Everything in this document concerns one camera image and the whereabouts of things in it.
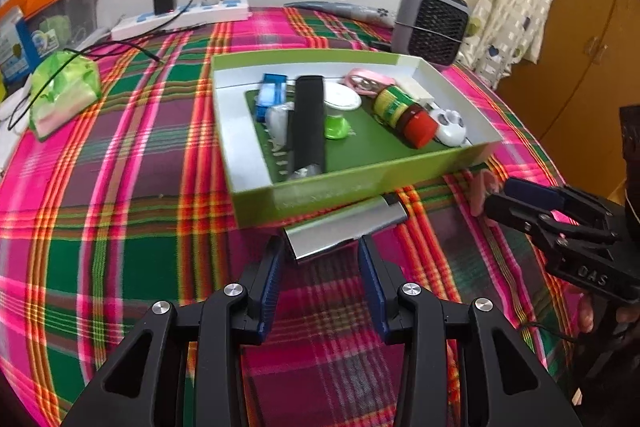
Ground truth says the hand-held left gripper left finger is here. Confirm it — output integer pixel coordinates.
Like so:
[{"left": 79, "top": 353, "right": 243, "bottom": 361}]
[{"left": 60, "top": 234, "right": 286, "bottom": 427}]

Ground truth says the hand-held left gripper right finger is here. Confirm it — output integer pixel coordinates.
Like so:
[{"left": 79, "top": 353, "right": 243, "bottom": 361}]
[{"left": 357, "top": 234, "right": 583, "bottom": 427}]

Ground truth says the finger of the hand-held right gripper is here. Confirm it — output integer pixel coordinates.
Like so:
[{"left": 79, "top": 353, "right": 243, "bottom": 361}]
[
  {"left": 482, "top": 193, "right": 620, "bottom": 260},
  {"left": 501, "top": 177, "right": 615, "bottom": 234}
]

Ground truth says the small pink stapler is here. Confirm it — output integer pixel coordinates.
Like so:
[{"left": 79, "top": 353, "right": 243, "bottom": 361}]
[{"left": 470, "top": 171, "right": 502, "bottom": 218}]

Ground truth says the silver rectangular device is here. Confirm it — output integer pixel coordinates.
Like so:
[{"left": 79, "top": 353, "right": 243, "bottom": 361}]
[{"left": 282, "top": 196, "right": 408, "bottom": 264}]

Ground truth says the white panda-shaped gadget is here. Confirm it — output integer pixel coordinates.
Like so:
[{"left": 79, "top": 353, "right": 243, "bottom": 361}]
[{"left": 429, "top": 106, "right": 470, "bottom": 146}]

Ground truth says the green and white cardboard box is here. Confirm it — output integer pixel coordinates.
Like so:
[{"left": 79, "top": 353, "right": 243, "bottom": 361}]
[{"left": 209, "top": 49, "right": 505, "bottom": 228}]

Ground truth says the white charger plug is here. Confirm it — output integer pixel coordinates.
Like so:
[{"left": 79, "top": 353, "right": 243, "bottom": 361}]
[{"left": 397, "top": 77, "right": 436, "bottom": 105}]

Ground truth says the brown bottle with red cap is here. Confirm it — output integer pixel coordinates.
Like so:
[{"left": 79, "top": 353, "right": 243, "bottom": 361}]
[{"left": 374, "top": 86, "right": 440, "bottom": 149}]

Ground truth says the black rectangular device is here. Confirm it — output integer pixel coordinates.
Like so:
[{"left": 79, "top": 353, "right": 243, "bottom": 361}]
[{"left": 287, "top": 76, "right": 328, "bottom": 182}]

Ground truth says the white disc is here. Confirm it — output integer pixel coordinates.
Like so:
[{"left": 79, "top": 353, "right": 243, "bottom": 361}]
[{"left": 324, "top": 86, "right": 363, "bottom": 142}]

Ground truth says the blue and white correction tape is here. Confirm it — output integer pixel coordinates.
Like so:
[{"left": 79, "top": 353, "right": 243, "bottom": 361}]
[{"left": 255, "top": 73, "right": 292, "bottom": 145}]

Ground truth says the pink looped clip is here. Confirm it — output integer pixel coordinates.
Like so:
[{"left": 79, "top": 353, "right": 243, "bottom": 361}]
[{"left": 344, "top": 68, "right": 397, "bottom": 98}]

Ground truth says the person's right hand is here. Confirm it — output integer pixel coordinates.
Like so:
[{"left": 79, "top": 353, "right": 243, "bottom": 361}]
[{"left": 579, "top": 293, "right": 640, "bottom": 334}]

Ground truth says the plaid tablecloth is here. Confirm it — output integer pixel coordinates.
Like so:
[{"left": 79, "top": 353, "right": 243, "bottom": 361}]
[{"left": 0, "top": 6, "right": 586, "bottom": 427}]

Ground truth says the wooden cabinet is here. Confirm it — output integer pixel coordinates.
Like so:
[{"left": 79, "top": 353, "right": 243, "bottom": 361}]
[{"left": 495, "top": 0, "right": 640, "bottom": 208}]

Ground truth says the grey space heater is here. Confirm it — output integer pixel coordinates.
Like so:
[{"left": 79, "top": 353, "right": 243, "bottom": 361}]
[{"left": 390, "top": 0, "right": 471, "bottom": 68}]

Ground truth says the grey patterned cloth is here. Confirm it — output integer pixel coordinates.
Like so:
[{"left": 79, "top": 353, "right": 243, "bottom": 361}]
[{"left": 284, "top": 0, "right": 398, "bottom": 28}]

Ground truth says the white power strip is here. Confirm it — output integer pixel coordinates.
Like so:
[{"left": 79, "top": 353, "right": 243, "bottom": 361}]
[{"left": 110, "top": 0, "right": 251, "bottom": 42}]

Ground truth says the green tissue pack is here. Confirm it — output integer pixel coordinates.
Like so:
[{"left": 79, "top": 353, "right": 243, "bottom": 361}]
[{"left": 27, "top": 50, "right": 103, "bottom": 142}]

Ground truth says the blue and white product box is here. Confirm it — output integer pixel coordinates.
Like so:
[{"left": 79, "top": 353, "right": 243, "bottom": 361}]
[{"left": 0, "top": 6, "right": 38, "bottom": 82}]

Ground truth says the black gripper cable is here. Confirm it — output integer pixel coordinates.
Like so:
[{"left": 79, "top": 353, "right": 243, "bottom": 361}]
[{"left": 519, "top": 321, "right": 582, "bottom": 346}]

